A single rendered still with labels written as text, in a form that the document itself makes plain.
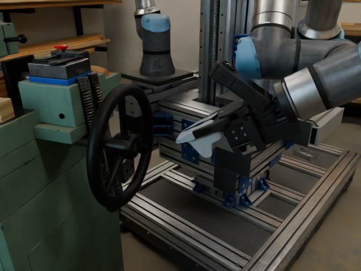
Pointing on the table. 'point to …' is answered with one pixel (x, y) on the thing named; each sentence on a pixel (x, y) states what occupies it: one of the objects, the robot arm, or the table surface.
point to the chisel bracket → (5, 30)
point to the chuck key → (48, 58)
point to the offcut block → (6, 109)
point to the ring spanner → (65, 61)
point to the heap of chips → (100, 70)
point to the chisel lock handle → (16, 39)
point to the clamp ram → (15, 73)
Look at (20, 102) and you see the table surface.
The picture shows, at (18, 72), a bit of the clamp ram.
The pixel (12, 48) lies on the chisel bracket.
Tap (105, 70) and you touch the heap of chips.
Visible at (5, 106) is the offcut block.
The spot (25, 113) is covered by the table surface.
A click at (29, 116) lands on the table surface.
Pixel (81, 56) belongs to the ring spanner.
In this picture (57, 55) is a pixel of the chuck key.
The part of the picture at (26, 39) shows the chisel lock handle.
